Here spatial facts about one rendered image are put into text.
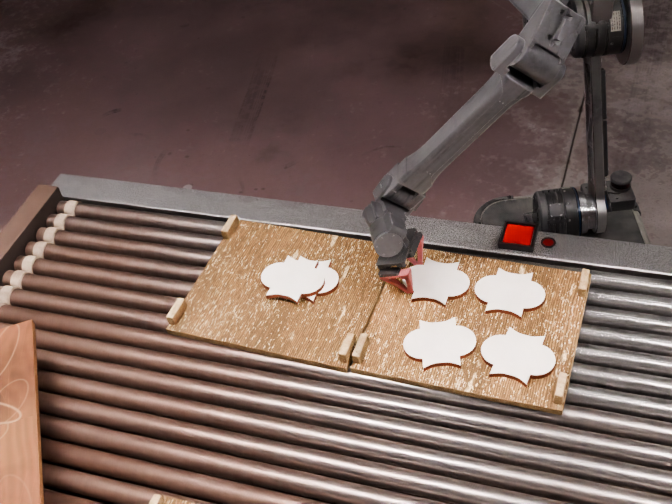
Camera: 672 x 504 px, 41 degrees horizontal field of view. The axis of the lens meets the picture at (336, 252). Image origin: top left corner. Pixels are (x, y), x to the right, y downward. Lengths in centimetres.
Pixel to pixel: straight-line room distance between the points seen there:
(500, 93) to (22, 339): 104
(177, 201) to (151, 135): 189
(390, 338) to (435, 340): 9
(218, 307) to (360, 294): 31
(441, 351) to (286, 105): 249
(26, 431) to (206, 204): 77
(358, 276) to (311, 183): 174
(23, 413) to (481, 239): 101
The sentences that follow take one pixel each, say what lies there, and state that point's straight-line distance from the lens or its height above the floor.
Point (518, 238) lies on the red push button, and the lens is 200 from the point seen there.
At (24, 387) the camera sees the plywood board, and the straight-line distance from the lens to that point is 182.
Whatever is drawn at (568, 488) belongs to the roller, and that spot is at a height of 92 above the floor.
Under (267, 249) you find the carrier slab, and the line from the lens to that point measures 203.
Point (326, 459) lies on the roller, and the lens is 168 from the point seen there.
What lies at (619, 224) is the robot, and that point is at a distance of 305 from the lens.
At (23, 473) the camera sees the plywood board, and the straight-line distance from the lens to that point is 170.
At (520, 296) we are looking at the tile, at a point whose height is 95.
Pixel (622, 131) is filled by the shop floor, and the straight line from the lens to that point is 381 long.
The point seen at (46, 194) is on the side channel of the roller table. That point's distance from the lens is 238.
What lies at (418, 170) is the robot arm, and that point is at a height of 124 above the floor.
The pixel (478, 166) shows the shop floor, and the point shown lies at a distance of 363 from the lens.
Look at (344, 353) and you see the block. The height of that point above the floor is 96.
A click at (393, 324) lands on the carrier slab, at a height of 94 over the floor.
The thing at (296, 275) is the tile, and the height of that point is 96.
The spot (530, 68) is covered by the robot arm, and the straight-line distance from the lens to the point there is 156.
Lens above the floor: 233
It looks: 44 degrees down
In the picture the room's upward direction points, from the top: 11 degrees counter-clockwise
